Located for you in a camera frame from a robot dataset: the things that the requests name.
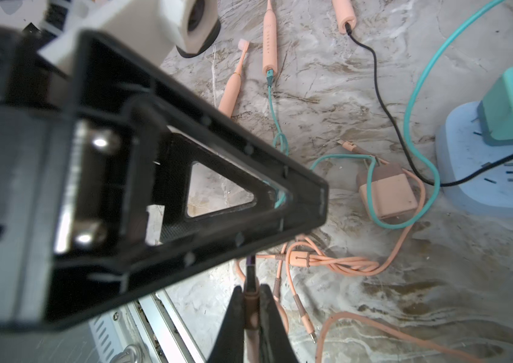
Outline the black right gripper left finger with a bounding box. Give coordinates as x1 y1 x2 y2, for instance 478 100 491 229
207 286 245 363

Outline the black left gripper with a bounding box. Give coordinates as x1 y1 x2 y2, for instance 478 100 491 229
0 27 148 331

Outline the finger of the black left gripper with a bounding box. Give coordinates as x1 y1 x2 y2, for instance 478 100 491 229
74 31 328 281

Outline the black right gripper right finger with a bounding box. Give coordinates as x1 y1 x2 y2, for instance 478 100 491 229
258 284 298 363

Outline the pink charger cube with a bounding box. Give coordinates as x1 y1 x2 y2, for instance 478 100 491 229
371 163 418 219

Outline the pink toothbrush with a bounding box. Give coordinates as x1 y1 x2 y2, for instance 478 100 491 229
332 0 357 34
262 0 278 76
218 39 250 117

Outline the black charging cable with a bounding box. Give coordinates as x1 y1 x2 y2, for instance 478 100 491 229
344 22 513 188

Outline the blue power strip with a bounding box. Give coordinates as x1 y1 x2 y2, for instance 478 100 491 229
435 102 513 218

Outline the metal base rail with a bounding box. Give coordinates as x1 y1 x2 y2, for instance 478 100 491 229
89 290 206 362

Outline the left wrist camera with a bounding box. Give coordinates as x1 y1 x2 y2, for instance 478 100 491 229
39 0 221 75

